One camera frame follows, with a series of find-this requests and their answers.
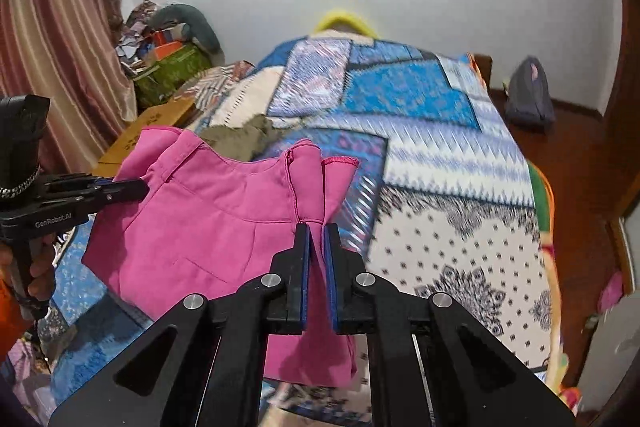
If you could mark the wooden lap desk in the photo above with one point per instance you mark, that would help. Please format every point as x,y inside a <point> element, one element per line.
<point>150,114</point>

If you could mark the brown wooden door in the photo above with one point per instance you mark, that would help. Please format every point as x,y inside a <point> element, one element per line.
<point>625,107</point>

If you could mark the green storage bag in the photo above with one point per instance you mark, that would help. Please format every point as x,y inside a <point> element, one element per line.
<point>170,74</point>

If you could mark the grey backpack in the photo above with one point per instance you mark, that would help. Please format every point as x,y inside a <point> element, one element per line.
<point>530,97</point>

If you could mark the striped pink curtain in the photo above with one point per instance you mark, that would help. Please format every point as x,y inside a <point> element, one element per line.
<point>55,32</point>

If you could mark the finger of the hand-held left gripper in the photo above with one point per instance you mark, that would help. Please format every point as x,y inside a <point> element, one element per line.
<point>120,194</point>
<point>75,182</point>

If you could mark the grey plush pillow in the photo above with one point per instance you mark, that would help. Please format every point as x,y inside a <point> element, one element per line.
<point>195,19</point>

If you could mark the yellow foam hoop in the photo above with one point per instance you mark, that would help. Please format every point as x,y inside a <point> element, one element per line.
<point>345,17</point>

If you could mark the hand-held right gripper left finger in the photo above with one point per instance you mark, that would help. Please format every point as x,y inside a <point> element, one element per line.
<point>302,272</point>

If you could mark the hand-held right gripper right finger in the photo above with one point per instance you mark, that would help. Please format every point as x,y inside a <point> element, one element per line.
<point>331,277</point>

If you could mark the orange striped blanket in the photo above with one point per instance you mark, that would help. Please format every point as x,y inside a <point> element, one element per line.
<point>220,84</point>

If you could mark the blue patchwork blanket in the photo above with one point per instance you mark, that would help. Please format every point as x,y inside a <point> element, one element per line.
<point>425,132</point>

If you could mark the olive green garment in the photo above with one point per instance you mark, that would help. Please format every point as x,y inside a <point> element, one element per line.
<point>240,137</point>

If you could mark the person's left hand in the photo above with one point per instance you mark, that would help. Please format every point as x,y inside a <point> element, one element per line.
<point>42,274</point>

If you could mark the pink pants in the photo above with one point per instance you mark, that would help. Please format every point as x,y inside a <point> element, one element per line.
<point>200,227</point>

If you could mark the wooden bed frame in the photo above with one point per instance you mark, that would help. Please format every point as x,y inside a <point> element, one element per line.
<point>482,69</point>

